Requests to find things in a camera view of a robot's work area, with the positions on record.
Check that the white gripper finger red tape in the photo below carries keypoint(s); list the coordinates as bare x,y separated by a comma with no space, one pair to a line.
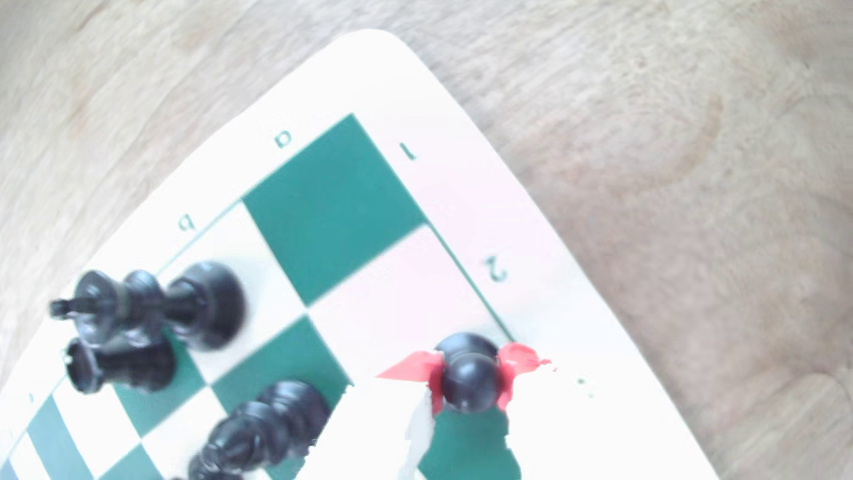
373,433
553,433

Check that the small black pawn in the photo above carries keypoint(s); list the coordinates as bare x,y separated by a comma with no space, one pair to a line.
470,380

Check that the green and white chess mat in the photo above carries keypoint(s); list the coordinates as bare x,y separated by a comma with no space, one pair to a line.
333,200

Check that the black bishop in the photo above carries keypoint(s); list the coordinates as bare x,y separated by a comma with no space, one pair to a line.
266,426

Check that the black king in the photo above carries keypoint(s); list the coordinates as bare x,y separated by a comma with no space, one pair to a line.
200,303

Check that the black rook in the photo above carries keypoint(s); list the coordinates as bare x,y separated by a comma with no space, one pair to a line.
126,363

